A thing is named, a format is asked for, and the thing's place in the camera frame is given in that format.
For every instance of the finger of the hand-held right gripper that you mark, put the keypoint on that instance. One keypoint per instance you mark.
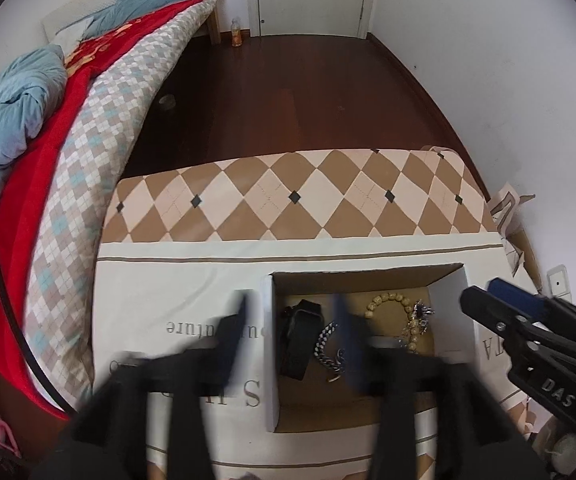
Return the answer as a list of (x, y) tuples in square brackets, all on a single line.
[(512, 292), (487, 310)]

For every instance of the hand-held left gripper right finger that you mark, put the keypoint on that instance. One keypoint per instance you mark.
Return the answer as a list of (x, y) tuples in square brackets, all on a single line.
[(352, 345)]

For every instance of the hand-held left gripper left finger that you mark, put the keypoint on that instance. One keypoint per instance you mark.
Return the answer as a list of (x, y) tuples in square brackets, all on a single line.
[(218, 360)]

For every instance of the cardboard box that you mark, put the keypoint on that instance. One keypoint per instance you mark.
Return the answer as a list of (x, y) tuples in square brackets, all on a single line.
[(450, 315)]

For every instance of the black fitness band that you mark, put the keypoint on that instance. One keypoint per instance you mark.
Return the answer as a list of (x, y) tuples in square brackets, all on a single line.
[(298, 340)]

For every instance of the white power strip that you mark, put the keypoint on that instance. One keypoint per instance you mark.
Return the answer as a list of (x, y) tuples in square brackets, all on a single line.
[(559, 282)]

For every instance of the pink hanger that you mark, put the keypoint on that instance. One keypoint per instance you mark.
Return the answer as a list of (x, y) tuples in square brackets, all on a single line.
[(5, 435)]

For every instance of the bed with red blanket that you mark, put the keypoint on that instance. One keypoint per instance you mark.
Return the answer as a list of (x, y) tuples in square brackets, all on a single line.
[(28, 180)]

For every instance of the dark round floor object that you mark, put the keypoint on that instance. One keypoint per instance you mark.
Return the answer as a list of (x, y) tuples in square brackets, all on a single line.
[(168, 102)]

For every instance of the checked bed sheet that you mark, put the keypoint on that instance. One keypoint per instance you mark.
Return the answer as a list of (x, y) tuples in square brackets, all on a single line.
[(103, 120)]

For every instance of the orange drink bottle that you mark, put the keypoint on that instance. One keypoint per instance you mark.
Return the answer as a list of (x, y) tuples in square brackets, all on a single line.
[(237, 36)]

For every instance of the light blue duvet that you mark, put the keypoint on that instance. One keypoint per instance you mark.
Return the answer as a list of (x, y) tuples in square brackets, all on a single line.
[(13, 105)]

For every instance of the white pillow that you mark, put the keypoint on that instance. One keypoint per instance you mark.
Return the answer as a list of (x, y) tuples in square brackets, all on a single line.
[(73, 32)]

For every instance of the blue grey blanket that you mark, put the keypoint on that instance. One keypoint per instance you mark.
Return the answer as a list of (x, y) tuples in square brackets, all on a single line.
[(148, 2)]

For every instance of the wooden bed frame leg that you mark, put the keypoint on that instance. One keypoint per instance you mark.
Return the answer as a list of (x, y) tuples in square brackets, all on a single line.
[(215, 30)]

